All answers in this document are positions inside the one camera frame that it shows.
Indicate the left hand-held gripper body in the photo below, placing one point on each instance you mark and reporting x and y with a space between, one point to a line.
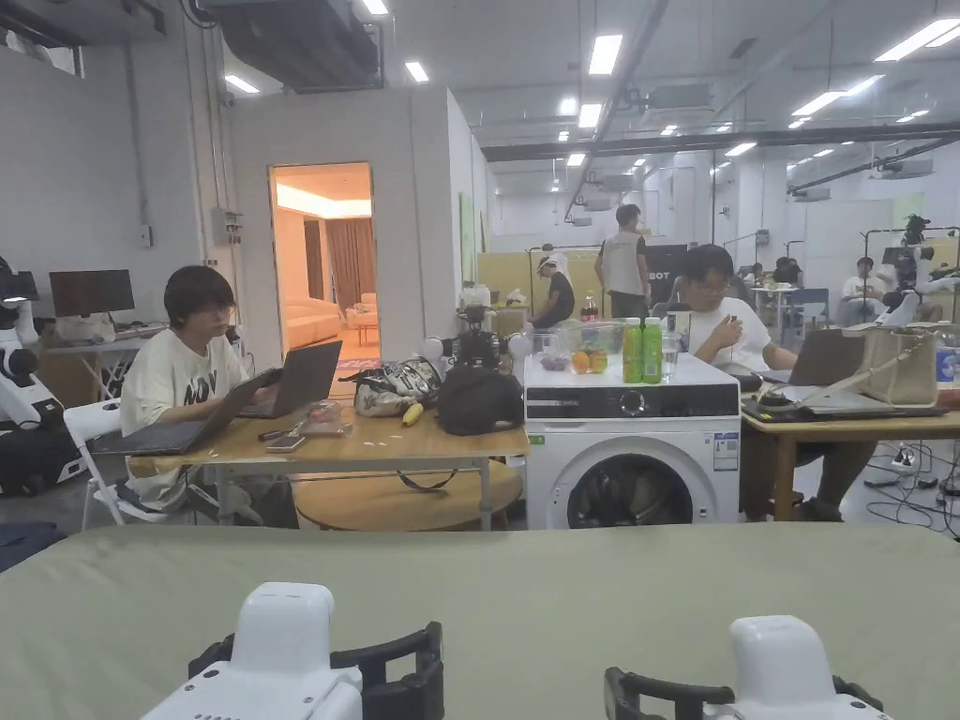
285 630

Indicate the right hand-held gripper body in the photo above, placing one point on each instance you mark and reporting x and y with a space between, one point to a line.
780 667

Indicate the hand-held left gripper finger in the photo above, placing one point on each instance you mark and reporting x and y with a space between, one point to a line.
211 658
409 675

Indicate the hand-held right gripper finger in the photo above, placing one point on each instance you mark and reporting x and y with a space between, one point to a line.
859 690
637 694

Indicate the bed with pale green sheet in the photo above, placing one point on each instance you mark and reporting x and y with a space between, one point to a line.
525 592

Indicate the white washing machine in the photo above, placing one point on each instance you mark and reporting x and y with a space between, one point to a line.
570 480

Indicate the robot with black head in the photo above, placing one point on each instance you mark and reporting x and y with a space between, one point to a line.
476 341

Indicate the desk with black monitor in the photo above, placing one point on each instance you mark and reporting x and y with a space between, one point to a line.
90 296

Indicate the group of people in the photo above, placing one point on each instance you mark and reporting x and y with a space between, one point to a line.
862 289

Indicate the robot with white arms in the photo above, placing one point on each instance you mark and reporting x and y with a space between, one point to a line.
919 292

